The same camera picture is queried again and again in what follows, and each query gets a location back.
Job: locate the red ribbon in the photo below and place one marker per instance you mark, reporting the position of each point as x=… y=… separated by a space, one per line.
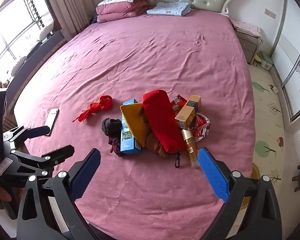
x=103 y=102

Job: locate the folded light blue blanket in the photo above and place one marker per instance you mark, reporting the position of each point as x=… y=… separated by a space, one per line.
x=168 y=8

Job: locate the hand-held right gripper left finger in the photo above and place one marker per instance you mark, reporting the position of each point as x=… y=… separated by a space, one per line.
x=86 y=172

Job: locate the white remote control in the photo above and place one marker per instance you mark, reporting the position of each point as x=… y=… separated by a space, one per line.
x=52 y=120

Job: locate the pink patterned cloth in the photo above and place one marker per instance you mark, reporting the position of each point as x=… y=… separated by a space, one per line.
x=247 y=27

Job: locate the window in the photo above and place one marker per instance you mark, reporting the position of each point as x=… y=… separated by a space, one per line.
x=12 y=30

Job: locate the wall switch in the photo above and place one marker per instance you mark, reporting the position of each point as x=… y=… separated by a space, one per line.
x=270 y=13

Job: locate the person's left hand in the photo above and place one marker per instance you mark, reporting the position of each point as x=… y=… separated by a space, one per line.
x=0 y=194

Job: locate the tree patterned play mat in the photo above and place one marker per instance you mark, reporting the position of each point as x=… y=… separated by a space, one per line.
x=272 y=130

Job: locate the orange brown cloth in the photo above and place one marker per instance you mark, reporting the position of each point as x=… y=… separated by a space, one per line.
x=155 y=145

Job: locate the green toy box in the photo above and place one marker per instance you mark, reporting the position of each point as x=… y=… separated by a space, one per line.
x=267 y=62

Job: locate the red and white snack wrapper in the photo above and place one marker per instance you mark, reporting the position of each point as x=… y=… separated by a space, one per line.
x=201 y=125

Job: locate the yellow trash bin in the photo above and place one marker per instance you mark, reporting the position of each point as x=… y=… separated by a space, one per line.
x=255 y=171

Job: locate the white curtain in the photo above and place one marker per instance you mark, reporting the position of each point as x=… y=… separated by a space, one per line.
x=70 y=5

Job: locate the folded pink quilt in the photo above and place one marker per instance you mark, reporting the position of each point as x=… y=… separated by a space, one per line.
x=120 y=12

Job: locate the gold box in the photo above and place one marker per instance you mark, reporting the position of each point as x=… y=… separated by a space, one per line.
x=186 y=116

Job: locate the grey nightstand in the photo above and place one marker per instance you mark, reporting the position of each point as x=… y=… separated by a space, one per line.
x=248 y=47

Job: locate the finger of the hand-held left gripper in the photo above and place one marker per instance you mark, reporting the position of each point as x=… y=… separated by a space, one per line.
x=40 y=131
x=63 y=153

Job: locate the black carabiner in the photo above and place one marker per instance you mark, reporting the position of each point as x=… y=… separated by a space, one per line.
x=177 y=161

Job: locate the yellow pouch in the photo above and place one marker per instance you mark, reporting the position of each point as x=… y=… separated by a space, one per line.
x=133 y=120

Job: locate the amber glass bottle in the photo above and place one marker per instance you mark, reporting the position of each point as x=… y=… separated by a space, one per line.
x=190 y=147

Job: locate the white sliding door wardrobe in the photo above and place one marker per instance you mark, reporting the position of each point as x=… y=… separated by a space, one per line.
x=292 y=62

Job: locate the blue box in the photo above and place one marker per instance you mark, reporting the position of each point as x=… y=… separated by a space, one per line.
x=127 y=141

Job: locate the dark brown knit sock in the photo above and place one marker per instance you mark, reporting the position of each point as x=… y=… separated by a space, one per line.
x=111 y=127

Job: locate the red pouch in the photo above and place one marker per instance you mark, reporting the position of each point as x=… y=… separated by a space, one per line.
x=160 y=115

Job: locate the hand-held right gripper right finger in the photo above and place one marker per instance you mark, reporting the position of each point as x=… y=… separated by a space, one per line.
x=213 y=177

